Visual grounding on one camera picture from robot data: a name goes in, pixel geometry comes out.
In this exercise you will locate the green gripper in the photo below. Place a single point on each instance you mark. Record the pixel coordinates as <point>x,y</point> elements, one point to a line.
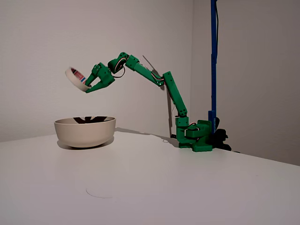
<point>103,78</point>

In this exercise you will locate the beige round bowl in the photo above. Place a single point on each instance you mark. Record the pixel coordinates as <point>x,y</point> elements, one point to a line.
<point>84,136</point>

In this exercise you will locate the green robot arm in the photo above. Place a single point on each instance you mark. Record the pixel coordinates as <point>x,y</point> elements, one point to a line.
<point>178,93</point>

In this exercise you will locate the black cloth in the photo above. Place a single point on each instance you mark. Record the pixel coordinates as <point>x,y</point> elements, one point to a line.
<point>82,120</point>

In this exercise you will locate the blue camera pole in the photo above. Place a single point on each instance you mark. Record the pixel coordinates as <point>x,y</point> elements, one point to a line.
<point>213,47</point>

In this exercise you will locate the beige masking tape roll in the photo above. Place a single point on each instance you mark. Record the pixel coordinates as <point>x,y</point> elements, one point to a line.
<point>70,76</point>

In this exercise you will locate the small black clamp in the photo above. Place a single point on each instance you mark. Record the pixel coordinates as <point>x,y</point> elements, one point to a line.
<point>174,136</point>

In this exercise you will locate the large black table clamp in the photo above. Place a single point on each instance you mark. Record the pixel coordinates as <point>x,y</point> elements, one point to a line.
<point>221,136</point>

